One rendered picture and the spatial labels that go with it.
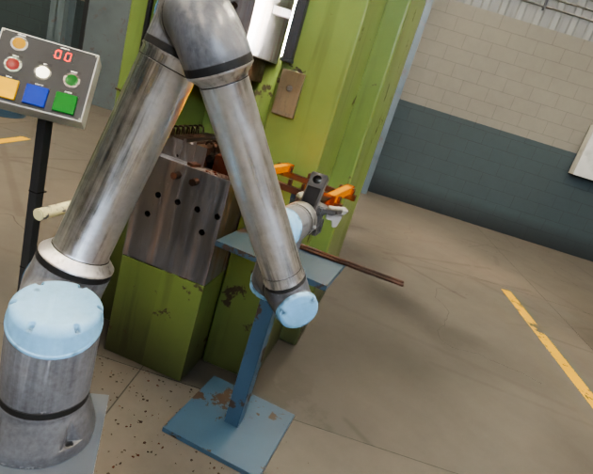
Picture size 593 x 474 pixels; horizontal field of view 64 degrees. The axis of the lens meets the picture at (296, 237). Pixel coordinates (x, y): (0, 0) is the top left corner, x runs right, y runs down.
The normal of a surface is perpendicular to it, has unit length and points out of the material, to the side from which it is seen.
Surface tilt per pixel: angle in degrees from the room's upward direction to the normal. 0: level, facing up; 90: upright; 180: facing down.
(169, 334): 90
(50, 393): 90
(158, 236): 90
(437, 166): 90
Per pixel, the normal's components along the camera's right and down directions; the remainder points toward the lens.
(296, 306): 0.37, 0.46
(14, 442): 0.12, 0.00
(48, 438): 0.59, 0.07
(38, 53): 0.29, -0.15
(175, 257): -0.25, 0.24
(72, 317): 0.31, -0.87
